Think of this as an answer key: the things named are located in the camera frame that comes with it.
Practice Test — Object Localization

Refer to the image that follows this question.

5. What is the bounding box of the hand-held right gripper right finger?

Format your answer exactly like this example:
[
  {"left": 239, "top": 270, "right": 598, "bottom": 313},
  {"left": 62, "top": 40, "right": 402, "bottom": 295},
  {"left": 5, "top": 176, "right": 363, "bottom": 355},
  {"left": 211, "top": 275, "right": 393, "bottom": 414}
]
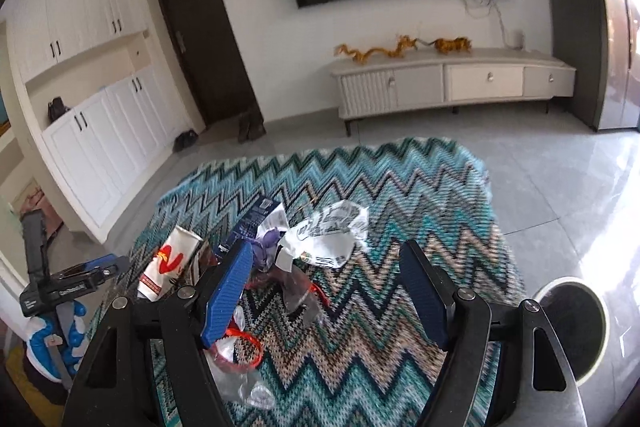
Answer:
[{"left": 399, "top": 240, "right": 588, "bottom": 427}]

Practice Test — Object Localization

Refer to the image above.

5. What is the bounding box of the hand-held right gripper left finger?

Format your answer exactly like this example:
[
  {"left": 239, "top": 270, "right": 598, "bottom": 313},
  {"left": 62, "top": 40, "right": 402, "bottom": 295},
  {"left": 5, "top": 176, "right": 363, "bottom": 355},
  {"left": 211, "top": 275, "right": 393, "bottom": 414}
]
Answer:
[{"left": 60, "top": 239, "right": 254, "bottom": 427}]

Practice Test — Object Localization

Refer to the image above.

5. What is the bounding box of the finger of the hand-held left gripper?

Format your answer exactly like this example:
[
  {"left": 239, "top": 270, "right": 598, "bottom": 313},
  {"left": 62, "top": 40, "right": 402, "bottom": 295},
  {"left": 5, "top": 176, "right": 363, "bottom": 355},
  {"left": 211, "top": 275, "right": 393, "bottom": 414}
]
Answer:
[{"left": 47, "top": 255, "right": 131, "bottom": 281}]

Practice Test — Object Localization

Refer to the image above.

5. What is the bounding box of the clear plastic bag red ribbon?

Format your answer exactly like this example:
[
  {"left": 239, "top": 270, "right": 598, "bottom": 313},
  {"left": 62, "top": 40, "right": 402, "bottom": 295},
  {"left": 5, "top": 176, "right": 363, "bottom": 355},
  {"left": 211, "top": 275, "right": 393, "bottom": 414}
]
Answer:
[{"left": 205, "top": 264, "right": 328, "bottom": 410}]

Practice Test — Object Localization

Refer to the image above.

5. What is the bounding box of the dark blue milk carton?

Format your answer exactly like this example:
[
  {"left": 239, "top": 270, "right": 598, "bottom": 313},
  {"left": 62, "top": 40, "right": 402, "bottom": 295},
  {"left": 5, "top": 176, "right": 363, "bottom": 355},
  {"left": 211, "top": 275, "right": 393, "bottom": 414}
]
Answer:
[{"left": 216, "top": 198, "right": 282, "bottom": 258}]

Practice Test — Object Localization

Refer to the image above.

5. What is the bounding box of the white round waste bin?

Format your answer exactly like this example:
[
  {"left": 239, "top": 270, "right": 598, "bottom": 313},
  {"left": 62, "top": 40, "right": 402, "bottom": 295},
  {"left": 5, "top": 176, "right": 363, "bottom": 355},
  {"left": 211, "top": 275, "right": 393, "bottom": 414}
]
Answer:
[{"left": 532, "top": 276, "right": 610, "bottom": 383}]

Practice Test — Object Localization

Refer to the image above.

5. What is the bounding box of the person's left hand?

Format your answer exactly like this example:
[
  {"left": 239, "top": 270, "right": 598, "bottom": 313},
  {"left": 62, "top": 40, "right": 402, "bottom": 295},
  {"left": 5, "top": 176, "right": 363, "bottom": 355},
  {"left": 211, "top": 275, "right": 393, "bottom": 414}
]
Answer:
[{"left": 25, "top": 299, "right": 92, "bottom": 380}]

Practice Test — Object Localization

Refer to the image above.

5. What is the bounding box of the dark brown wrapper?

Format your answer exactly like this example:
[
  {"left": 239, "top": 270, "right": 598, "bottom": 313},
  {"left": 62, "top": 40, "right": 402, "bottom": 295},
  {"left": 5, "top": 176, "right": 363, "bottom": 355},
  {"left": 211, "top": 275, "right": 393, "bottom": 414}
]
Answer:
[{"left": 187, "top": 239, "right": 221, "bottom": 288}]

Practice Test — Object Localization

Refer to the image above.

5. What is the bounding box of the purple wrapper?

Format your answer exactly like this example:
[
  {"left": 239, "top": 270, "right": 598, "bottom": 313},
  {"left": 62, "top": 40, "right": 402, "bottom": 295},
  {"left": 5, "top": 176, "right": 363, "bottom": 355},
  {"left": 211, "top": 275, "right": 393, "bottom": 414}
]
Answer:
[{"left": 255, "top": 229, "right": 286, "bottom": 268}]

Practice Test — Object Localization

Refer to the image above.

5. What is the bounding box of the teal zigzag blanket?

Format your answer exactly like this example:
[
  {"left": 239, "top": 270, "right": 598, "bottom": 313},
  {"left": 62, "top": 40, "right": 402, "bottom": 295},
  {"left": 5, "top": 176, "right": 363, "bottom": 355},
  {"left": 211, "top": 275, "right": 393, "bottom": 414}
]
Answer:
[{"left": 82, "top": 137, "right": 526, "bottom": 427}]

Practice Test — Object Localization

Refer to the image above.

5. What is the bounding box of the white crumpled plastic wrapper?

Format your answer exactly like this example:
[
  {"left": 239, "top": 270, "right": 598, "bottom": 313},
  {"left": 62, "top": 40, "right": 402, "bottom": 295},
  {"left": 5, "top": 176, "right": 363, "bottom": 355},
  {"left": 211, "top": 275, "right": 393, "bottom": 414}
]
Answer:
[{"left": 277, "top": 201, "right": 371, "bottom": 275}]

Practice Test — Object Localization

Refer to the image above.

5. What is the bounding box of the white built-in cabinet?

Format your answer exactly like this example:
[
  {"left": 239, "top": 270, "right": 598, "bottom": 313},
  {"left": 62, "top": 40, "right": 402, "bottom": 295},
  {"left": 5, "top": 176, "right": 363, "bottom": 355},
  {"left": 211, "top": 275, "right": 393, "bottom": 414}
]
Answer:
[{"left": 0, "top": 0, "right": 206, "bottom": 244}]

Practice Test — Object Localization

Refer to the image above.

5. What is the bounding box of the pair of black shoes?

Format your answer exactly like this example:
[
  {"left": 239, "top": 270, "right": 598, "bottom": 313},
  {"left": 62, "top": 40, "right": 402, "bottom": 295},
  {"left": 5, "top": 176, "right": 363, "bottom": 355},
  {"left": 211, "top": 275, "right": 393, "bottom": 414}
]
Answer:
[{"left": 172, "top": 131, "right": 199, "bottom": 152}]

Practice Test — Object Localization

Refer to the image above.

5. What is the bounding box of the black handbag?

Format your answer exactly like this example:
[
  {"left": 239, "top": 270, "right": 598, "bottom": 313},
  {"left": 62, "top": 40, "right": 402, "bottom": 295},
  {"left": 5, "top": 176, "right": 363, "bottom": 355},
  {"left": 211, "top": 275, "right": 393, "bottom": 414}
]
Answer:
[{"left": 47, "top": 97, "right": 71, "bottom": 124}]

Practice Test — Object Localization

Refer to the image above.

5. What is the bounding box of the pair of brown boots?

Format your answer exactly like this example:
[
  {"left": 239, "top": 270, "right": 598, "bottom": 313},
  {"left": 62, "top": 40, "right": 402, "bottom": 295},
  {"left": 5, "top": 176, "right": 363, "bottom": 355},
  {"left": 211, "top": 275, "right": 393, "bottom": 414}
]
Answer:
[{"left": 237, "top": 109, "right": 265, "bottom": 144}]

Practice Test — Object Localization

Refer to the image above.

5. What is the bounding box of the cream television cabinet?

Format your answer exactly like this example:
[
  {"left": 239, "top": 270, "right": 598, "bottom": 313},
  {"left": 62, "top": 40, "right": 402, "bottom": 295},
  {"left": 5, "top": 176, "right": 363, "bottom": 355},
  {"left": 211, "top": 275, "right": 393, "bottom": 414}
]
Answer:
[{"left": 329, "top": 48, "right": 577, "bottom": 138}]

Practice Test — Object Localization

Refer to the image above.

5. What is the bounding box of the dark brown door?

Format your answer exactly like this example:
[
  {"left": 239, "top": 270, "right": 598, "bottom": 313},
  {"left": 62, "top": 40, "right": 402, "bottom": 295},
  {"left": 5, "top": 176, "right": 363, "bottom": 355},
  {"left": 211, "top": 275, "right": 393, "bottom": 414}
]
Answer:
[{"left": 151, "top": 0, "right": 258, "bottom": 128}]

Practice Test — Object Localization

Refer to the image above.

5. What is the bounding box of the golden dragon ornament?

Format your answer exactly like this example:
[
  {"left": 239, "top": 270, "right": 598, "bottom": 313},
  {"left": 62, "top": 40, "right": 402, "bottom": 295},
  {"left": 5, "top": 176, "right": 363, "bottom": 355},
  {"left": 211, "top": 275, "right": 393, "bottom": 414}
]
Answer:
[{"left": 334, "top": 36, "right": 421, "bottom": 64}]

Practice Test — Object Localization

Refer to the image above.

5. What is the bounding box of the golden tiger ornament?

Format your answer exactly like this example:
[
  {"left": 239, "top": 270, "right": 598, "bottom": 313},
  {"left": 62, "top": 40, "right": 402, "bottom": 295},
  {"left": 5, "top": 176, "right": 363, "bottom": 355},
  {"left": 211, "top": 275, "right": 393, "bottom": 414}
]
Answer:
[{"left": 419, "top": 37, "right": 475, "bottom": 56}]

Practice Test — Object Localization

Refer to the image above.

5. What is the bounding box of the tall grey cabinet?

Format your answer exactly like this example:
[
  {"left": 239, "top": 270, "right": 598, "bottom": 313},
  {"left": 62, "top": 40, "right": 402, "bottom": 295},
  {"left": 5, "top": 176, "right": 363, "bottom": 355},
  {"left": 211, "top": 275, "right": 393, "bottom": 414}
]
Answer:
[{"left": 529, "top": 0, "right": 640, "bottom": 132}]

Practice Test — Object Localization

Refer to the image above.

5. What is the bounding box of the television cable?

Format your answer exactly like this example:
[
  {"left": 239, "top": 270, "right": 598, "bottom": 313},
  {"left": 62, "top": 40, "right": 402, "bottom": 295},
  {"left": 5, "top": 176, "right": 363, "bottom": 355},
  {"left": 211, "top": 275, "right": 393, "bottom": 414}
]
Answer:
[{"left": 460, "top": 0, "right": 523, "bottom": 48}]

